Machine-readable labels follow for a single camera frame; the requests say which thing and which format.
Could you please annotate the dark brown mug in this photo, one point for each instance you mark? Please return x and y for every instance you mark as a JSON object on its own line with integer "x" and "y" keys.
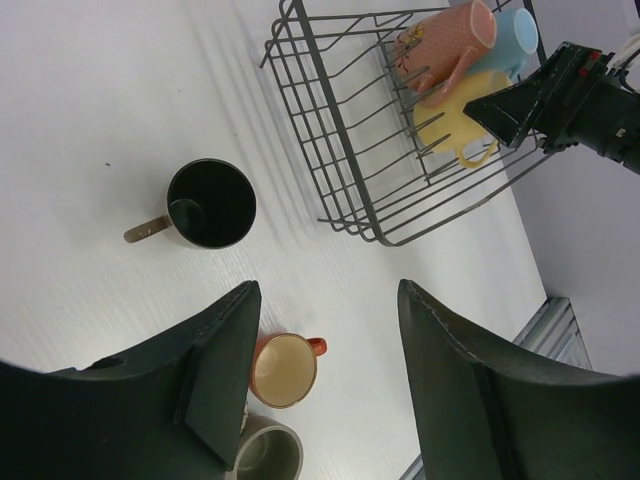
{"x": 209, "y": 204}

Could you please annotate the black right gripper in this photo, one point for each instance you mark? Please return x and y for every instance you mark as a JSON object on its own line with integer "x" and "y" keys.
{"x": 579, "y": 96}

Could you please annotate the grey wire dish rack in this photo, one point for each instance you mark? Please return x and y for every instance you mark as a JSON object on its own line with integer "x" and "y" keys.
{"x": 376, "y": 174}

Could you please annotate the pink ceramic mug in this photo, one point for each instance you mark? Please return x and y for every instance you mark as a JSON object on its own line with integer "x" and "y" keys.
{"x": 432, "y": 56}

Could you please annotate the grey-brown stoneware cup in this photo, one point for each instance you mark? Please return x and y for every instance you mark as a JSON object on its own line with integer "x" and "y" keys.
{"x": 267, "y": 450}

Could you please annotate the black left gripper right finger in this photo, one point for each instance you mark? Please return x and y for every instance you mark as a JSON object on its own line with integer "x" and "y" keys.
{"x": 486, "y": 408}

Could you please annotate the small orange cup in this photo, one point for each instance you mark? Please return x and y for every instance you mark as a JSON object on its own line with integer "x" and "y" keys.
{"x": 284, "y": 368}

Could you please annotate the light blue ceramic mug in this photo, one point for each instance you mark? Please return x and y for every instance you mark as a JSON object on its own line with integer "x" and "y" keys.
{"x": 517, "y": 40}

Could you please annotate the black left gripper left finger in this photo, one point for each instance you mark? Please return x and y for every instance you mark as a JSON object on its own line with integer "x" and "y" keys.
{"x": 170, "y": 407}

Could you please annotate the yellow ceramic mug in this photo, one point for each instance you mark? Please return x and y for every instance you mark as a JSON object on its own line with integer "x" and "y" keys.
{"x": 446, "y": 128}

